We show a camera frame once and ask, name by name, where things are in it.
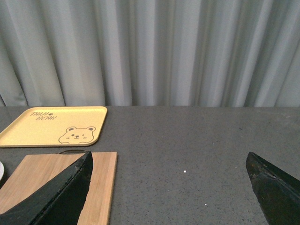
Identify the white round plate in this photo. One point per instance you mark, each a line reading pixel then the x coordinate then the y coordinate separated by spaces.
pixel 2 170

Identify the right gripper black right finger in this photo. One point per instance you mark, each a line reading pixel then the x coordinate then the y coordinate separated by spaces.
pixel 277 192

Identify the grey curtain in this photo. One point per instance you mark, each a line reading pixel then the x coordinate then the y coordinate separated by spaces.
pixel 211 53

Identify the bamboo cutting board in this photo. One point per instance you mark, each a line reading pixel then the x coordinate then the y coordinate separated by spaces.
pixel 35 170

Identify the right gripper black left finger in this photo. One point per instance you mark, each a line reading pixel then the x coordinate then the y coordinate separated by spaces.
pixel 59 201

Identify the yellow bear tray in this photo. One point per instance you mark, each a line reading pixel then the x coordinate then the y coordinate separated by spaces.
pixel 54 127

